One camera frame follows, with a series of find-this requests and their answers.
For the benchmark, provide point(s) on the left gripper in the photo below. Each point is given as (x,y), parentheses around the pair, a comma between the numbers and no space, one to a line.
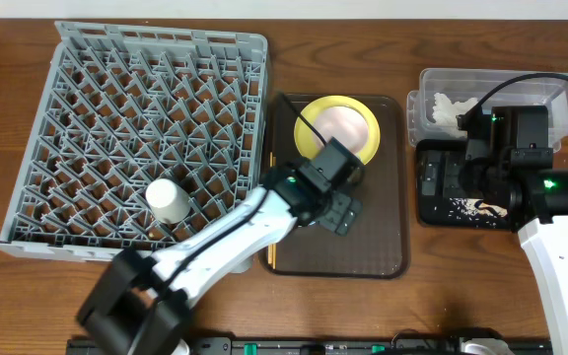
(342,213)

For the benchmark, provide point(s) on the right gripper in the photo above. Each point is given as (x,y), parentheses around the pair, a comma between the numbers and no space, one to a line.
(432,174)

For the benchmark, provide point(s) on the white tissue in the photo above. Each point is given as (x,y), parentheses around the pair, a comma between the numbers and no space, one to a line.
(445,114)

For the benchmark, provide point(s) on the food scraps pile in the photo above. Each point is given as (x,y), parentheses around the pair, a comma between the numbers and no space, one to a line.
(472,208)

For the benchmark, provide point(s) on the white pink bowl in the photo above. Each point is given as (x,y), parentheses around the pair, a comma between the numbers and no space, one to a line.
(345,124)

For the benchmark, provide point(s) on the wooden chopstick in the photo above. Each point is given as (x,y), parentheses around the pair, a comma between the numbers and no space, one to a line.
(275,245)
(269,253)

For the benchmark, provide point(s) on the white cup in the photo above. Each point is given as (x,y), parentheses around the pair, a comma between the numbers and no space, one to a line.
(168,202)

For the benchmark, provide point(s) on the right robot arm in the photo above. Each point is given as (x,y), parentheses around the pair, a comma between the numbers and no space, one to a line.
(502,177)

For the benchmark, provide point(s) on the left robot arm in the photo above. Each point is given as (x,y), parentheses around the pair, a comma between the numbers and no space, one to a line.
(144,304)

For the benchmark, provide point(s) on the black waste tray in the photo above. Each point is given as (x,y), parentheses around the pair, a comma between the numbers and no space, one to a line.
(433,210)

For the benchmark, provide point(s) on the grey dishwasher rack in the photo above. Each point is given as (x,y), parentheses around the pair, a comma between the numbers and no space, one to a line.
(121,107)

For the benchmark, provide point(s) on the brown serving tray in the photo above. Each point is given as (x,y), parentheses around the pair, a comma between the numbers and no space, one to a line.
(377,244)

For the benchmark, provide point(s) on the clear plastic bin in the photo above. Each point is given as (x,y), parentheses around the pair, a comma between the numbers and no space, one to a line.
(470,85)

